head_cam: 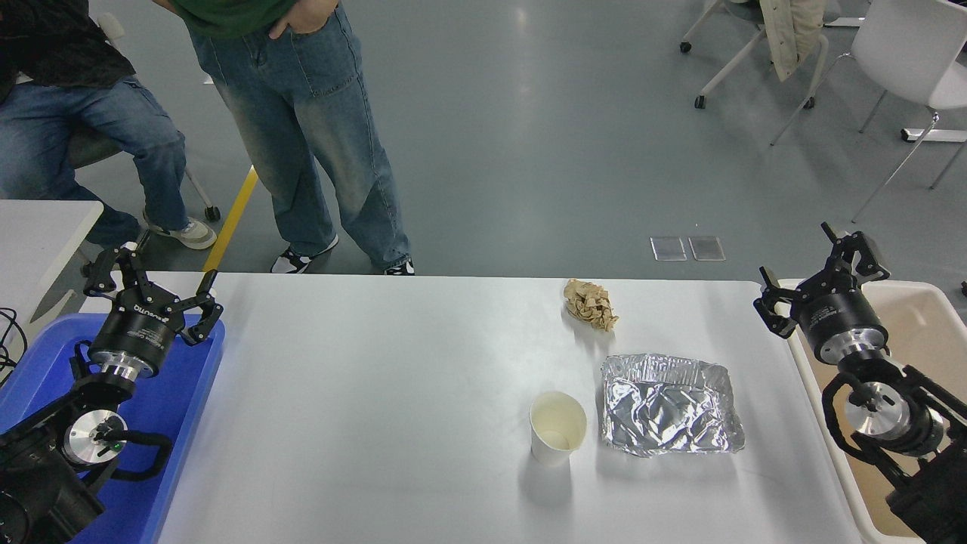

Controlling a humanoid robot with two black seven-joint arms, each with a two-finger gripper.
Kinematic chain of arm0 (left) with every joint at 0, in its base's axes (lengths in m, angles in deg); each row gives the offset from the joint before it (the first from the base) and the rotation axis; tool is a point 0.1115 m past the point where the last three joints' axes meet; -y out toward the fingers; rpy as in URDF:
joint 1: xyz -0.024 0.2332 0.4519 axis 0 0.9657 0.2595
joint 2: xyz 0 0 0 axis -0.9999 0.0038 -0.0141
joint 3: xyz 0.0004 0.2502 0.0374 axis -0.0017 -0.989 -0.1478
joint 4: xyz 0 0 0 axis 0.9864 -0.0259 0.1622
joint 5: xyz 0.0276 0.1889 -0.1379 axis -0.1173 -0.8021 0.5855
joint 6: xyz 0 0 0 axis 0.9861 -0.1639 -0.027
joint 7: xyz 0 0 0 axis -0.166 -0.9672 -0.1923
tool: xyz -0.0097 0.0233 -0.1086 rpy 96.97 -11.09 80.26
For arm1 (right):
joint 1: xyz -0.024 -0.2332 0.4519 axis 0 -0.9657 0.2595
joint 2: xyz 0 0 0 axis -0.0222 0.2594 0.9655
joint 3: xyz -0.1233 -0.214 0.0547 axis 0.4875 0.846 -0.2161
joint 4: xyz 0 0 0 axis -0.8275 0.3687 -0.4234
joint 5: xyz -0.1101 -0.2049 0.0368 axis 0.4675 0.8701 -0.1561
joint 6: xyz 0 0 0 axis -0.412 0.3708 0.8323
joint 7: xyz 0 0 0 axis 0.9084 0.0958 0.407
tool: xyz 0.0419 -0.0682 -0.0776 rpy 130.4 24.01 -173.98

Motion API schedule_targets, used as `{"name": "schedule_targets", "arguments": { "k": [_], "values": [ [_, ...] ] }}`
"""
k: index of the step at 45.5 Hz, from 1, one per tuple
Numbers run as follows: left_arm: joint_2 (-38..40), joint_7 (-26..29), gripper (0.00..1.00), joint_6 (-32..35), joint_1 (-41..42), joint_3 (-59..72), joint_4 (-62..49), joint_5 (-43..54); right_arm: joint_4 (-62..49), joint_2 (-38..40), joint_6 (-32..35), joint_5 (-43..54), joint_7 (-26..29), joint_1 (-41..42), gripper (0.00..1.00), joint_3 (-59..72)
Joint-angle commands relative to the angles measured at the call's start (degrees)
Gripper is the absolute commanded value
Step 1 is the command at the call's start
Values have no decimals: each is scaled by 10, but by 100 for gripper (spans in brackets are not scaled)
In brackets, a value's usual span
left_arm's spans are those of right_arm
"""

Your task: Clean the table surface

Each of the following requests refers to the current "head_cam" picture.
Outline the white shell chair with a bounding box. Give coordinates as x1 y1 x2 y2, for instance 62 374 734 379
771 0 967 224

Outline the large pale plastic bin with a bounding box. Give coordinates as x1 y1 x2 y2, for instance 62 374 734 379
777 280 967 544

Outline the standing person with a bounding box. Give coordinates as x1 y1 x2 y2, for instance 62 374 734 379
151 0 416 277

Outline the white floor base bar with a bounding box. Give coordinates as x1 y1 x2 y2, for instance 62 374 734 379
901 127 967 144

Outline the thin black cable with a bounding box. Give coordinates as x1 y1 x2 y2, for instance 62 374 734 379
0 306 29 386

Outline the foil tray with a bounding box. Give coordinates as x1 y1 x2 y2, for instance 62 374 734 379
601 353 746 458

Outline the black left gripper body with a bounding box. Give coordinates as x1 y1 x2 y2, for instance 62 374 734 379
89 297 187 365

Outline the tan paper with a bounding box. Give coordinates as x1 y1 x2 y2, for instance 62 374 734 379
563 278 619 333

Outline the white-legged rolling chair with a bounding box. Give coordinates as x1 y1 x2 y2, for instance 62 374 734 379
678 0 832 110

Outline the seated person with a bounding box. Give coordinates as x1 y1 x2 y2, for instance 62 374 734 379
0 0 218 252

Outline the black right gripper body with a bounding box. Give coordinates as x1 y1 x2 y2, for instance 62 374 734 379
789 286 889 351

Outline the white paper cup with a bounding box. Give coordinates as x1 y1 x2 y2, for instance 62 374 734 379
529 391 588 466

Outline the blue plastic tray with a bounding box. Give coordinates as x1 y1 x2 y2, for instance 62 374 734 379
0 314 226 544

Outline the standing person's left hand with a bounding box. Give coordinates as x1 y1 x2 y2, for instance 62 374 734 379
268 0 338 40

